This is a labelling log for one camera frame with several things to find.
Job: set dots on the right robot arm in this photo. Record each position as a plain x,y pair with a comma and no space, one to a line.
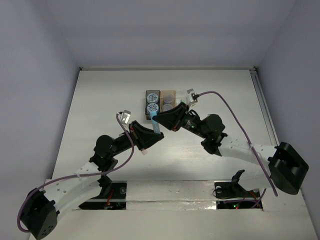
280,167

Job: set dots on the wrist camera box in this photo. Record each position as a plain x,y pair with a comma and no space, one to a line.
125,117
191,98

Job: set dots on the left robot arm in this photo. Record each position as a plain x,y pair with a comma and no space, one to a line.
45,205

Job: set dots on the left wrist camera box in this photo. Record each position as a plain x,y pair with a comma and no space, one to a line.
125,117

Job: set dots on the orange highlighter pen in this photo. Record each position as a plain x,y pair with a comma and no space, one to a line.
144,151

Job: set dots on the grey translucent container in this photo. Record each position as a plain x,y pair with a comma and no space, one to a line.
147,116

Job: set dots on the clear plastic container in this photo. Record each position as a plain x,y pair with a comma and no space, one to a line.
180,94

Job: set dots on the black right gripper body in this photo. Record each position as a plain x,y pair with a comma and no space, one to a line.
190,123

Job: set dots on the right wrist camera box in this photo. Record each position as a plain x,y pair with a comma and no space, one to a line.
191,98

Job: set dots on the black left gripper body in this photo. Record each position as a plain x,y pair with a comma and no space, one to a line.
134,134

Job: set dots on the orange translucent container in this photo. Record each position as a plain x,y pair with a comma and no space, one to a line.
162,92

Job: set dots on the blue highlighter pen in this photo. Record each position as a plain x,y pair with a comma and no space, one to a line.
156,127

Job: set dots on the paper clip tub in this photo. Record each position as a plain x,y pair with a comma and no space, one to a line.
168,98
166,107

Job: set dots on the blue cleaning gel jar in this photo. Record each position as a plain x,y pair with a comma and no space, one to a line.
152,98

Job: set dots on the aluminium side rail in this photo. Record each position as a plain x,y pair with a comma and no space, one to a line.
264,108

